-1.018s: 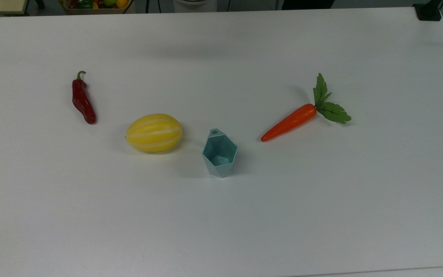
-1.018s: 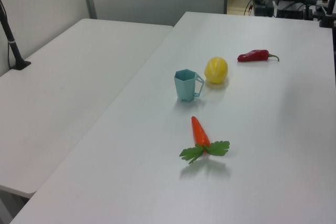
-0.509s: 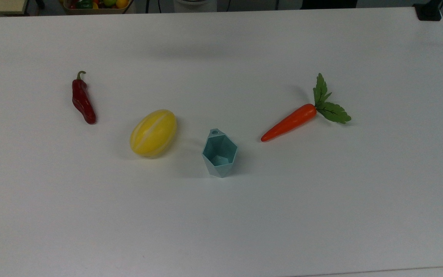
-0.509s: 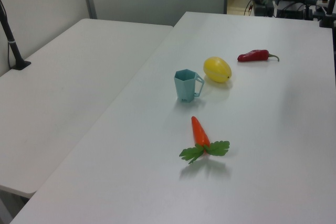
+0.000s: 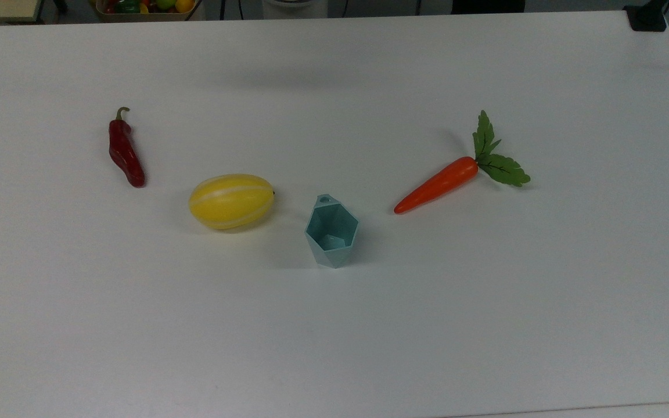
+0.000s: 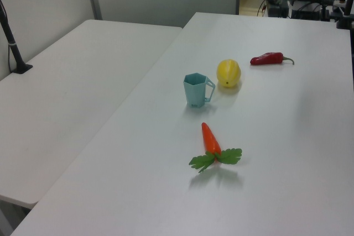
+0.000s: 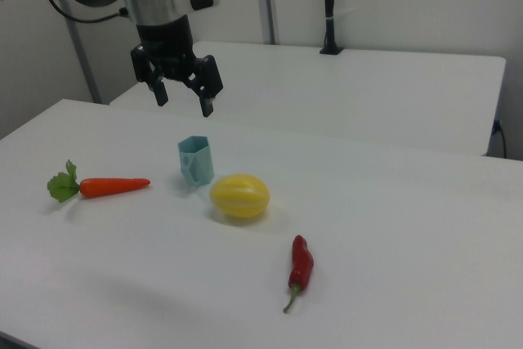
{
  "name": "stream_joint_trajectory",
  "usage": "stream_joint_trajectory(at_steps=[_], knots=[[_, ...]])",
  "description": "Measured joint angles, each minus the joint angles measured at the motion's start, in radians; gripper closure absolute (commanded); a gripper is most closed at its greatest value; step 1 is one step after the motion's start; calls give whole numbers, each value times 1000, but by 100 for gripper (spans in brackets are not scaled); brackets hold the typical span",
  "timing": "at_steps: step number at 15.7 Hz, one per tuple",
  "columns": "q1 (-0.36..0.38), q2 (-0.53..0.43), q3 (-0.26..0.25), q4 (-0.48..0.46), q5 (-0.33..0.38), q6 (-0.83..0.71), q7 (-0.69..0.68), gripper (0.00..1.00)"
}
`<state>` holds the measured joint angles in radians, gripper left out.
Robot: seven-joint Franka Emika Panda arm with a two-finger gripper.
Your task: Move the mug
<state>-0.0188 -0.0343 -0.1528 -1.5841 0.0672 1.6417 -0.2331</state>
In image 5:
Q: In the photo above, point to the teal faceted mug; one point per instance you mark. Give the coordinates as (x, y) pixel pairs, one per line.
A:
(331, 223)

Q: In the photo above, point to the yellow striped melon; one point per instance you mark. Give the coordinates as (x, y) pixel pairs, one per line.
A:
(230, 201)

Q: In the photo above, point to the orange carrot with green leaves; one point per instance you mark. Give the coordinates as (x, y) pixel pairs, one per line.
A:
(439, 183)

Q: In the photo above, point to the red chili pepper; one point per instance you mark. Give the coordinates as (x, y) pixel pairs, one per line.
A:
(125, 154)

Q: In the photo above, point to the dark object behind table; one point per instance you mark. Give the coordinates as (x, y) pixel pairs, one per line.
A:
(488, 6)

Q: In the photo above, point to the basket of toy fruit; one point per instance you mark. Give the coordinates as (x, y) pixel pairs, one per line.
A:
(148, 11)

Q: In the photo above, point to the black table clamp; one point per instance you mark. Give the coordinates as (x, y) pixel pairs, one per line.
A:
(648, 20)

